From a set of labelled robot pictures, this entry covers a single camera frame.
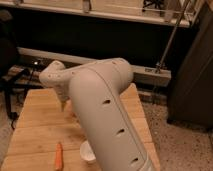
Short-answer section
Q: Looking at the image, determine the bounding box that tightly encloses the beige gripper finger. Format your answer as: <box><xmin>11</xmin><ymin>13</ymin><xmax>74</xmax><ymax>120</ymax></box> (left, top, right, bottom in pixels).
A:
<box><xmin>60</xmin><ymin>96</ymin><xmax>69</xmax><ymax>111</ymax></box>

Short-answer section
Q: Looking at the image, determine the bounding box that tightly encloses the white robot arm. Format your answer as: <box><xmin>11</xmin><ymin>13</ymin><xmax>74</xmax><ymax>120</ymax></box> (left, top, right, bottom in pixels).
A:
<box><xmin>39</xmin><ymin>58</ymin><xmax>156</xmax><ymax>171</ymax></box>

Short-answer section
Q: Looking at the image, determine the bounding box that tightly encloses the orange carrot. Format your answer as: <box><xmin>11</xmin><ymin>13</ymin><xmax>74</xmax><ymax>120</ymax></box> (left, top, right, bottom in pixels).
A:
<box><xmin>55</xmin><ymin>142</ymin><xmax>63</xmax><ymax>171</ymax></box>

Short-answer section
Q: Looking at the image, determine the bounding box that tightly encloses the black office chair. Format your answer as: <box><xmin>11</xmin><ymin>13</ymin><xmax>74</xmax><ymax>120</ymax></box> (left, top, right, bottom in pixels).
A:
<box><xmin>0</xmin><ymin>9</ymin><xmax>30</xmax><ymax>129</ymax></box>

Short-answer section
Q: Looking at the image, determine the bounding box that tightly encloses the dark cabinet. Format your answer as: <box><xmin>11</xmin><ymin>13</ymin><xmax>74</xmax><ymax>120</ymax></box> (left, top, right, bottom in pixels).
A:
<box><xmin>167</xmin><ymin>2</ymin><xmax>213</xmax><ymax>129</ymax></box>

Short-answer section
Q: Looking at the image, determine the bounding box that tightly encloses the metal pole stand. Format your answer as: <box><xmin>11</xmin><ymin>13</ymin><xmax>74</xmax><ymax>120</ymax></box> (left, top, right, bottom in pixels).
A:
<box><xmin>151</xmin><ymin>0</ymin><xmax>190</xmax><ymax>104</ymax></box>

